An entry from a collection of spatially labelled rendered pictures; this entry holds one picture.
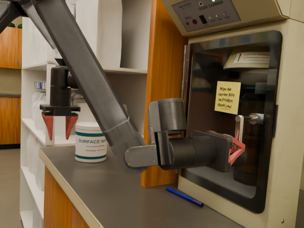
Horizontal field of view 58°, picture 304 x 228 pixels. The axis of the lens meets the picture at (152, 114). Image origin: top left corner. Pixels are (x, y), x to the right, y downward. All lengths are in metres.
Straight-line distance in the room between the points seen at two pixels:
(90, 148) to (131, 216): 0.47
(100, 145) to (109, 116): 0.65
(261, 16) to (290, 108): 0.20
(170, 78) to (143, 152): 0.45
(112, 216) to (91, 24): 1.25
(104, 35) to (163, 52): 1.06
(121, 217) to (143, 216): 0.05
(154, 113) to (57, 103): 0.37
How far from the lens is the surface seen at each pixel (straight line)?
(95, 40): 1.72
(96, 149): 1.12
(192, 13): 0.75
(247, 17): 0.67
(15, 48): 5.61
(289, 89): 0.65
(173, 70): 0.88
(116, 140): 0.47
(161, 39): 0.86
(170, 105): 0.49
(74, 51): 0.53
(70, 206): 1.02
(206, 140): 0.53
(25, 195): 2.80
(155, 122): 0.49
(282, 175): 0.68
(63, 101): 0.80
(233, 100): 0.69
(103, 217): 0.71
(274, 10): 0.63
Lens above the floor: 1.26
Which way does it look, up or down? 6 degrees down
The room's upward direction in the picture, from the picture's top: 4 degrees clockwise
